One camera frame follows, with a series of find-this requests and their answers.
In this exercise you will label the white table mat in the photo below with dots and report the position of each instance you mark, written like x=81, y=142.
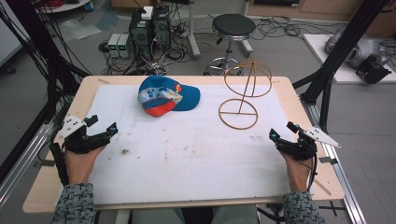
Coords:
x=193, y=155

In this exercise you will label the person's legs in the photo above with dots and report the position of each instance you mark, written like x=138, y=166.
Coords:
x=193, y=216

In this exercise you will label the black computer tower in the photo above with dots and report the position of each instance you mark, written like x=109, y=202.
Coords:
x=162, y=28
x=140, y=34

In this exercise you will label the round white table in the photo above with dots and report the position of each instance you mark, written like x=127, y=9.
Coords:
x=65, y=5

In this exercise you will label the clear plastic sheet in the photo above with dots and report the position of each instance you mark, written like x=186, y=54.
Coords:
x=79, y=29

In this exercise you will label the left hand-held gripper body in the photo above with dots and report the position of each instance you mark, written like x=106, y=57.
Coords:
x=77, y=141

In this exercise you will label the white floor board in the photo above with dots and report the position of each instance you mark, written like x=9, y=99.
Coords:
x=320, y=53

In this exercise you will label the small white box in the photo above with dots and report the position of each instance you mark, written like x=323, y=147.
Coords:
x=147, y=12

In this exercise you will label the black device on board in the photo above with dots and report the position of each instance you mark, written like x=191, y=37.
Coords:
x=373, y=70

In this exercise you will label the person's left hand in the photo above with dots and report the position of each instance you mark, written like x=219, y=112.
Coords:
x=81, y=165

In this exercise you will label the black metal frame post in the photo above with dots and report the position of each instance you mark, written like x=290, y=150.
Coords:
x=34, y=46
x=342, y=46

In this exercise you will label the black round stool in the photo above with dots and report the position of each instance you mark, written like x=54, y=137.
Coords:
x=233, y=26

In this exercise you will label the blue tape roll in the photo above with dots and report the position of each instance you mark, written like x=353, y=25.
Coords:
x=89, y=6

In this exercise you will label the grey bench power supply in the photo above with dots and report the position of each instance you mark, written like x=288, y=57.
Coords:
x=113, y=45
x=124, y=46

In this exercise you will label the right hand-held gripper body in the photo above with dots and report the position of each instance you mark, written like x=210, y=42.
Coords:
x=300, y=147

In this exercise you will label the blue and orange baseball cap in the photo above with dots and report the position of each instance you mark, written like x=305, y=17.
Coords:
x=165, y=96

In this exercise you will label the grey desk leg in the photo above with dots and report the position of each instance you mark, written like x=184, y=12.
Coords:
x=246, y=40
x=193, y=31

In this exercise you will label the aluminium rail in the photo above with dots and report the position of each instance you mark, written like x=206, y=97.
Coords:
x=28, y=155
x=339, y=174

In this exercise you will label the grey robot shell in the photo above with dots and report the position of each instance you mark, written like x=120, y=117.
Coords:
x=361, y=49

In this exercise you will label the person's right hand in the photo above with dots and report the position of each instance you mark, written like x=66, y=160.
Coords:
x=297, y=174

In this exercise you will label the white panel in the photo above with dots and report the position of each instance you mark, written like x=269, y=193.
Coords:
x=11, y=34

